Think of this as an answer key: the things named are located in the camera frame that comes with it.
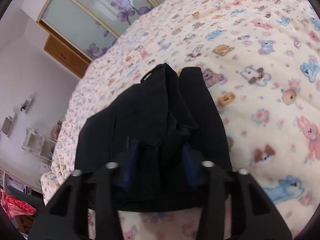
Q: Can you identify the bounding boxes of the black pants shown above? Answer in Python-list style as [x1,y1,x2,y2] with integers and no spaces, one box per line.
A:
[74,64,232,212]

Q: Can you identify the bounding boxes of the red patterned bag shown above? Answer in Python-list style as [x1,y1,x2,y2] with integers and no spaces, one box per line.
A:
[1,188,36,219]

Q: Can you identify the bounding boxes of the brown wooden door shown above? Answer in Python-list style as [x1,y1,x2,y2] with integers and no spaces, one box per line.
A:
[44,35,89,78]

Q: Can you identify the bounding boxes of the cartoon animal print bed blanket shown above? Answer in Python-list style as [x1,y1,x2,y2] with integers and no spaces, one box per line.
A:
[41,0,319,239]

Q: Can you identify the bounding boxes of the frosted glass floral wardrobe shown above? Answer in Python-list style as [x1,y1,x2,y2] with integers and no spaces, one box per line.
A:
[38,0,165,60]

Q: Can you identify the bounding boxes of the white wall shelf unit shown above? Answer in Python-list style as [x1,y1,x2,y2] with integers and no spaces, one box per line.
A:
[22,127,56,165]

